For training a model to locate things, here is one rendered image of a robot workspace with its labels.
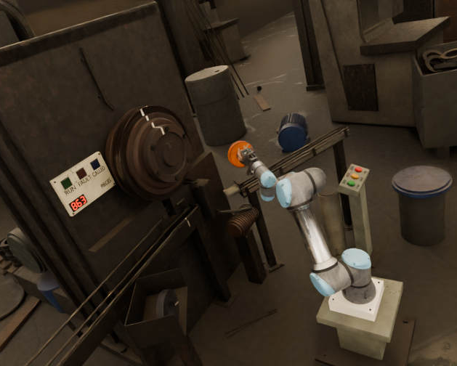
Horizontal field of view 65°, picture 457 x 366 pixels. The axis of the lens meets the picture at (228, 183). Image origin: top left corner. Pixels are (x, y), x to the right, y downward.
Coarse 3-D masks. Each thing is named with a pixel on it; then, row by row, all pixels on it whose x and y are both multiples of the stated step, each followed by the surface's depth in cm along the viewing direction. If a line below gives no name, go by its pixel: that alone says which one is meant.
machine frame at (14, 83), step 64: (0, 64) 131; (64, 64) 151; (128, 64) 177; (0, 128) 140; (64, 128) 152; (192, 128) 218; (0, 192) 180; (192, 192) 213; (64, 256) 186; (192, 256) 216; (192, 320) 219
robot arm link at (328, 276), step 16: (288, 176) 155; (304, 176) 151; (288, 192) 148; (304, 192) 150; (288, 208) 153; (304, 208) 151; (304, 224) 151; (304, 240) 154; (320, 240) 152; (320, 256) 151; (320, 272) 151; (336, 272) 151; (320, 288) 152; (336, 288) 151
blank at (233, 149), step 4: (232, 144) 208; (236, 144) 206; (240, 144) 207; (244, 144) 208; (248, 144) 209; (232, 148) 206; (236, 148) 207; (240, 148) 208; (228, 152) 208; (232, 152) 207; (236, 152) 207; (228, 156) 208; (232, 156) 207; (236, 156) 208; (232, 160) 208; (236, 160) 209; (232, 164) 209; (236, 164) 210; (240, 164) 211
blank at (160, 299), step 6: (162, 294) 144; (168, 294) 145; (174, 294) 151; (162, 300) 141; (168, 300) 144; (174, 300) 150; (156, 306) 140; (162, 306) 140; (168, 306) 150; (174, 306) 149; (156, 312) 139; (162, 312) 139; (168, 312) 142; (174, 312) 148
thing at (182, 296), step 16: (176, 272) 160; (144, 288) 164; (160, 288) 164; (176, 288) 165; (144, 304) 161; (128, 320) 142; (144, 320) 155; (160, 320) 138; (176, 320) 138; (144, 336) 142; (160, 336) 142; (176, 336) 142; (192, 352) 168
